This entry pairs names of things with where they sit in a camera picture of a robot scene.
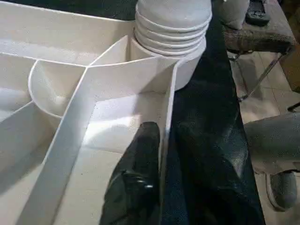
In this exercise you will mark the white plastic table top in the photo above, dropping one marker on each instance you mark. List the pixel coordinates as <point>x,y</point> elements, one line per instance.
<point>70,105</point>

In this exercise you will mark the grey shoe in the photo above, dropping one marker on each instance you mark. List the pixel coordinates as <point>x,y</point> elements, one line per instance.
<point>282,189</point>

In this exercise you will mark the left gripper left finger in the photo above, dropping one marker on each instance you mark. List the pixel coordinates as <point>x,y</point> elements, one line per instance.
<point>136,168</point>

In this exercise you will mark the chrome metal frame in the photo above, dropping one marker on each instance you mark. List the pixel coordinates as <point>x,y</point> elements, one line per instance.
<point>260,75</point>

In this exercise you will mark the brown cardboard box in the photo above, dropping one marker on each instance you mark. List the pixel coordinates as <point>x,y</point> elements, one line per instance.
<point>293,58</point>

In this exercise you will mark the grey trouser leg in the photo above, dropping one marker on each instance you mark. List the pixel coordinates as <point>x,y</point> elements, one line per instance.
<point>274,143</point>

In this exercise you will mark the grey cushion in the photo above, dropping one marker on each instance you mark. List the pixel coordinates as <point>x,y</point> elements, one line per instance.
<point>232,14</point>

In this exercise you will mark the black remote control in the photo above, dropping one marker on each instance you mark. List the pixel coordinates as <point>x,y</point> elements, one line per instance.
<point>257,11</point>

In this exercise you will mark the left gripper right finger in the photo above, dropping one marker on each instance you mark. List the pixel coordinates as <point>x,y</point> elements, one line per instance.
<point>201,182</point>

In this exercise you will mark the white plastic table leg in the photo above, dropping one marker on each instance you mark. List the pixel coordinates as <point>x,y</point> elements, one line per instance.
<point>173,23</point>

